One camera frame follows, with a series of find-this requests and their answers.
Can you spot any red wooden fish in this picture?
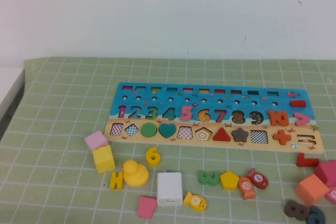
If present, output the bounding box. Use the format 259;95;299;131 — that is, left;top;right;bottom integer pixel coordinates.
245;167;269;190

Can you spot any red number seven piece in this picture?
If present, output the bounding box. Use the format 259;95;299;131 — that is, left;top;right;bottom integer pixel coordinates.
296;152;320;168

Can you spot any magenta cube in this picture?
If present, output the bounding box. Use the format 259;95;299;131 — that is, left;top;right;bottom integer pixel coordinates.
313;159;336;188

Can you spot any teal heart piece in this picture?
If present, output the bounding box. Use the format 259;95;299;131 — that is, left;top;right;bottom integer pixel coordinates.
158;123;177;139

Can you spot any brown number eight piece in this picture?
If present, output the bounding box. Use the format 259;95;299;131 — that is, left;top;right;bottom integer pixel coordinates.
283;199;310;221

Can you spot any yellow rubber duck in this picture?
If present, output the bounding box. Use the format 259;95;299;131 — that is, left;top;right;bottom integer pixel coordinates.
121;159;150;187

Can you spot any yellow letter H piece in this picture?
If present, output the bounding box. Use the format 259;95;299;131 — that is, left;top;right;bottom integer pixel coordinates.
109;170;124;191

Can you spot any white power adapter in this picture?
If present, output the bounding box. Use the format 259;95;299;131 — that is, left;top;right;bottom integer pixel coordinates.
156;168;183;207

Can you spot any green checkered tablecloth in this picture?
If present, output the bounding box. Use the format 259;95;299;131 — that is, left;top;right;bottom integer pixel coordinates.
0;56;336;224

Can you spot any pink number five piece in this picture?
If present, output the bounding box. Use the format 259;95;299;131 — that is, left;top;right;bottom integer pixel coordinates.
180;105;194;122

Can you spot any yellow cube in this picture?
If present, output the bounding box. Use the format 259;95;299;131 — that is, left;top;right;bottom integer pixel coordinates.
92;144;116;174

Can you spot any pink wooden fish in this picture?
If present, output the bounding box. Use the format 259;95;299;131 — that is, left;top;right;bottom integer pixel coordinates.
324;186;336;205

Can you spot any pink greater-than sign piece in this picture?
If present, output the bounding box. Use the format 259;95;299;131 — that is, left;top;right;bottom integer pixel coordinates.
293;112;311;127

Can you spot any dark blue number nine piece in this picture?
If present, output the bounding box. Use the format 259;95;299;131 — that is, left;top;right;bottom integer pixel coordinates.
306;206;327;224

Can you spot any green circle piece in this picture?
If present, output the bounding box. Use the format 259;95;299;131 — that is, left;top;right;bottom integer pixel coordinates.
140;122;158;138

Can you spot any orange number ten piece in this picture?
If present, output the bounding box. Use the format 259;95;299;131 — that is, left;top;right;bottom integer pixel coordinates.
267;110;289;127

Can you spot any yellow wooden fish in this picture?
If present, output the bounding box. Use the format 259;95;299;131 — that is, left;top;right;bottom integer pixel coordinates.
182;191;207;212

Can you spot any orange plus sign piece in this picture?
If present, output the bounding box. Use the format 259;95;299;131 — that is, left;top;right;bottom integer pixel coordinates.
272;129;292;146

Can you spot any light pink cube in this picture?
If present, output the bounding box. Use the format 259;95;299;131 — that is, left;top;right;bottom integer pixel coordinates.
83;130;110;153

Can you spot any yellow pentagon piece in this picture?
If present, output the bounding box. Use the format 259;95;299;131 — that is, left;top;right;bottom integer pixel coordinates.
219;170;240;190

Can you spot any pink trapezoid piece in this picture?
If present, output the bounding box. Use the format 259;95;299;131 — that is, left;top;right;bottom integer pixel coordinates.
137;195;158;220

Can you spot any wooden number shape puzzle board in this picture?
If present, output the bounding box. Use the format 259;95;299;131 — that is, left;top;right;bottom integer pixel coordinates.
103;82;326;154

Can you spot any yellow number six piece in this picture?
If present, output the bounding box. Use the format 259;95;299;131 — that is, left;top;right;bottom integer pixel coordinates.
145;146;161;167

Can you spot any green number three piece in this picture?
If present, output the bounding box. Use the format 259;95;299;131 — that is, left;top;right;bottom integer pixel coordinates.
197;170;220;187

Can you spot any red triangle piece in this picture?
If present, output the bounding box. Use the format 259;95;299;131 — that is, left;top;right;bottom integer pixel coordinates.
212;126;232;142

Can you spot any orange cube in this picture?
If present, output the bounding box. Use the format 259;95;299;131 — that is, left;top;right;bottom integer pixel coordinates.
294;173;329;208

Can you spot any orange wooden fish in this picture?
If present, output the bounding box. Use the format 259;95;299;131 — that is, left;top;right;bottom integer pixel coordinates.
237;176;257;200

